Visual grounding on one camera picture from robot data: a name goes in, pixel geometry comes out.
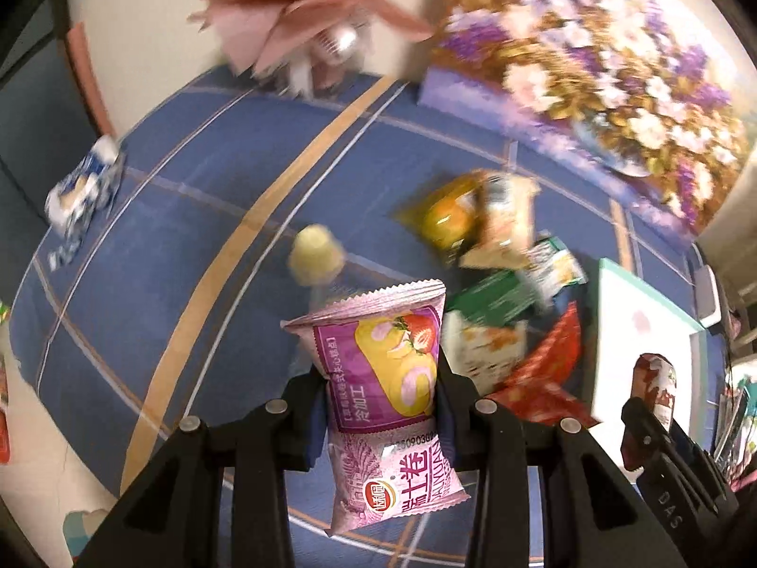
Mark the red brown snack packet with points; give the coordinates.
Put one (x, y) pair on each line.
(654, 381)

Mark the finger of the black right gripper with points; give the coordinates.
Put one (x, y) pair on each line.
(679, 482)

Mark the beige barcode snack packet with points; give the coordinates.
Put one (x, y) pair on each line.
(505, 222)

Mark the white teal storage box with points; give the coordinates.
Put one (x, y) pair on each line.
(646, 347)

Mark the white device on table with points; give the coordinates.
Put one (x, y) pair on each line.
(707, 297)

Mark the dark green snack packet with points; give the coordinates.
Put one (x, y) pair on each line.
(496, 300)

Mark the white orange snack packet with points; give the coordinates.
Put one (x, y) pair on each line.
(485, 355)

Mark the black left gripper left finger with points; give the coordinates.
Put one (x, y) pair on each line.
(170, 514)

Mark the yellow orange snack packet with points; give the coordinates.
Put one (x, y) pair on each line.
(445, 218)

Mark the blue white snack packet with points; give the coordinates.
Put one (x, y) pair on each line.
(72, 203)

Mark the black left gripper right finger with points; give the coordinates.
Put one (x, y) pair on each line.
(592, 516)

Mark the blue striped tablecloth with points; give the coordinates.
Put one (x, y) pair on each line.
(88, 337)

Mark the floral canvas painting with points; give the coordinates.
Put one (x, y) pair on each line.
(653, 101)

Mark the pink paper flower bouquet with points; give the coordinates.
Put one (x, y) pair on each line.
(311, 41)

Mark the white green small packet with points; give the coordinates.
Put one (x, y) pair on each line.
(551, 268)

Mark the purple pink snack packet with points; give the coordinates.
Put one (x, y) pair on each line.
(379, 355)

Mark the yellow jelly cup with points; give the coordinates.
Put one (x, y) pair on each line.
(316, 256)

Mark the red patterned snack packet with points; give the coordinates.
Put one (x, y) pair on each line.
(534, 391)

